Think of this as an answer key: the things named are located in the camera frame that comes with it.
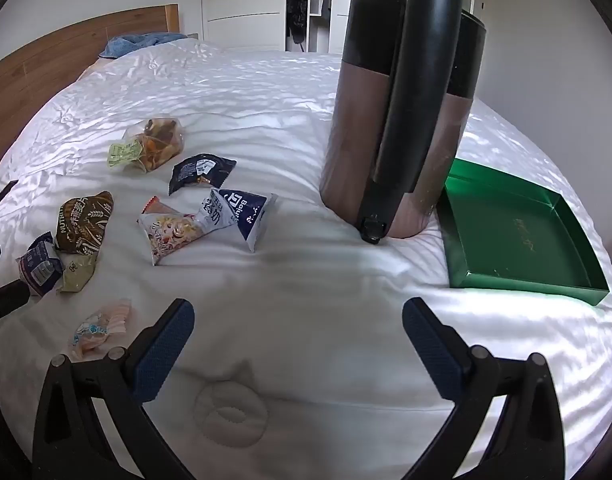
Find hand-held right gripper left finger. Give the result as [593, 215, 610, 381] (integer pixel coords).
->
[32, 298, 195, 480]

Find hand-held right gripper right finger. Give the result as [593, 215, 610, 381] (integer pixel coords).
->
[401, 297, 580, 480]

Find clear pink candy packet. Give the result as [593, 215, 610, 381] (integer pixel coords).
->
[68, 298, 132, 361]

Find small beige snack packet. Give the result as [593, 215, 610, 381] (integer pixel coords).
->
[57, 250, 99, 293]

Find white cereal snack packet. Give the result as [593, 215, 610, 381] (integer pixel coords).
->
[138, 196, 211, 267]

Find green tray box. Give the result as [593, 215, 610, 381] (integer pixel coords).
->
[436, 157, 610, 307]

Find blue and white milk packet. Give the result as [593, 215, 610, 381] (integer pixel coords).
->
[196, 187, 279, 253]

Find black snack packet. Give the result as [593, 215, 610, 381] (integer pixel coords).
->
[167, 153, 237, 196]

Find clear dried fruit bag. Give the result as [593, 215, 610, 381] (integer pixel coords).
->
[107, 116, 185, 173]

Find small blue snack packet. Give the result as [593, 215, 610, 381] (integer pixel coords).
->
[18, 232, 64, 297]

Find black flat object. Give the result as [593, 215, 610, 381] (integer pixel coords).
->
[0, 180, 19, 218]

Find brown oat snack packet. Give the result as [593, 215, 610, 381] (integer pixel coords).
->
[53, 191, 115, 253]

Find white bed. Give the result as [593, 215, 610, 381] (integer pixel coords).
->
[0, 37, 612, 480]

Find wooden headboard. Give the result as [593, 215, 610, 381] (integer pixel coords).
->
[0, 4, 181, 176]

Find brown and black kettle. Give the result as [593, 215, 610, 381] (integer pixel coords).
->
[319, 0, 488, 246]

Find blue cloth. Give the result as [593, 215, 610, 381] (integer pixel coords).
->
[100, 32, 187, 59]

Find white wardrobe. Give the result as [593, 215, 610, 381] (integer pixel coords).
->
[202, 0, 477, 53]

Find dark hanging clothes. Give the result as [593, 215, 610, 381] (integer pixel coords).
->
[286, 0, 311, 43]

